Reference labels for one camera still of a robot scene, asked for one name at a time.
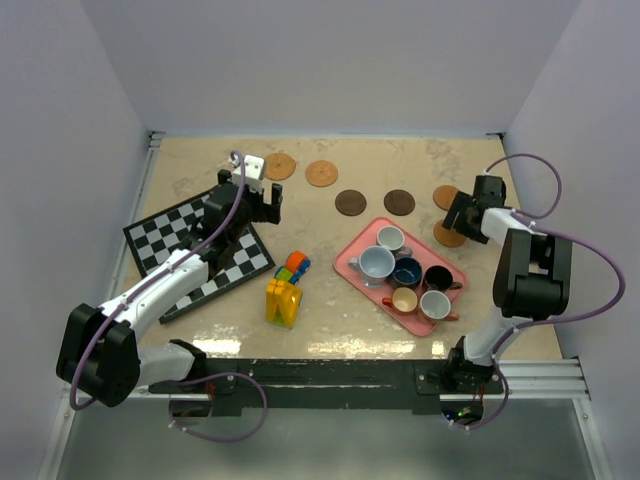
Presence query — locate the woven rattan coaster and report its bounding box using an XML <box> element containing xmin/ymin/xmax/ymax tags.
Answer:
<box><xmin>432</xmin><ymin>185</ymin><xmax>459</xmax><ymax>211</ymax></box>
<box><xmin>305</xmin><ymin>160</ymin><xmax>338</xmax><ymax>187</ymax></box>
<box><xmin>432</xmin><ymin>221</ymin><xmax>467</xmax><ymax>248</ymax></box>
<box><xmin>265</xmin><ymin>152</ymin><xmax>296</xmax><ymax>181</ymax></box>

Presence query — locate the dark wooden coaster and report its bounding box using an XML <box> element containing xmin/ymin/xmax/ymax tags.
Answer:
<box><xmin>383</xmin><ymin>189</ymin><xmax>416</xmax><ymax>216</ymax></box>
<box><xmin>334</xmin><ymin>189</ymin><xmax>367</xmax><ymax>216</ymax></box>

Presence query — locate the large light blue cup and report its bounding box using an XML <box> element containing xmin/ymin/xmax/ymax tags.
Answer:
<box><xmin>348</xmin><ymin>245</ymin><xmax>396</xmax><ymax>289</ymax></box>

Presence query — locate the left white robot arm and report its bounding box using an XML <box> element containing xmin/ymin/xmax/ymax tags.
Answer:
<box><xmin>56</xmin><ymin>170</ymin><xmax>283</xmax><ymax>407</ymax></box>

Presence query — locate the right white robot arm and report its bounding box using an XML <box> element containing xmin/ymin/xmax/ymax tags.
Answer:
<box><xmin>439</xmin><ymin>174</ymin><xmax>572</xmax><ymax>393</ymax></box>

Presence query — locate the black cup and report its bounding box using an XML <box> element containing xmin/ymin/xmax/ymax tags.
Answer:
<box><xmin>423</xmin><ymin>265</ymin><xmax>464</xmax><ymax>292</ymax></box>

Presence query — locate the dark blue cup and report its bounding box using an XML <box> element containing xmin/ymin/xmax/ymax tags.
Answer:
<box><xmin>389</xmin><ymin>257</ymin><xmax>423</xmax><ymax>290</ymax></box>

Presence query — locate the small white cup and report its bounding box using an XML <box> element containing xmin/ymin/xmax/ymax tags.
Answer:
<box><xmin>376</xmin><ymin>226</ymin><xmax>413</xmax><ymax>258</ymax></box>

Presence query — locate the orange cup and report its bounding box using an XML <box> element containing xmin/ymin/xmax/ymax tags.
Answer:
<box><xmin>381</xmin><ymin>287</ymin><xmax>418</xmax><ymax>315</ymax></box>

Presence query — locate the pink tray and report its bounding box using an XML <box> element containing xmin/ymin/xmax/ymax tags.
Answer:
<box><xmin>334</xmin><ymin>216</ymin><xmax>468</xmax><ymax>337</ymax></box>

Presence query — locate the colourful toy car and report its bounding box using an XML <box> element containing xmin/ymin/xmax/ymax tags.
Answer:
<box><xmin>274</xmin><ymin>250</ymin><xmax>311</xmax><ymax>285</ymax></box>

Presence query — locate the black white chessboard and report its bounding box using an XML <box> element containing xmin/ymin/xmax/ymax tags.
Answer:
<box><xmin>123</xmin><ymin>192</ymin><xmax>275</xmax><ymax>324</ymax></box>

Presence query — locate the yellow toy block house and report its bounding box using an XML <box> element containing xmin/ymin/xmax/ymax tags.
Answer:
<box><xmin>266</xmin><ymin>278</ymin><xmax>303</xmax><ymax>329</ymax></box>

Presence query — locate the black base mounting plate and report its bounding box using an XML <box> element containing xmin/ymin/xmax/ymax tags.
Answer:
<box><xmin>149</xmin><ymin>358</ymin><xmax>503</xmax><ymax>417</ymax></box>

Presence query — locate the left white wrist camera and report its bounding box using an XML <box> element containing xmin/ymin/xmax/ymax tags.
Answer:
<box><xmin>229</xmin><ymin>154</ymin><xmax>265</xmax><ymax>193</ymax></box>

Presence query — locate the white cup brown handle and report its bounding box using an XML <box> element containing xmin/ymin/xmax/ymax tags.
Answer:
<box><xmin>419</xmin><ymin>290</ymin><xmax>460</xmax><ymax>321</ymax></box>

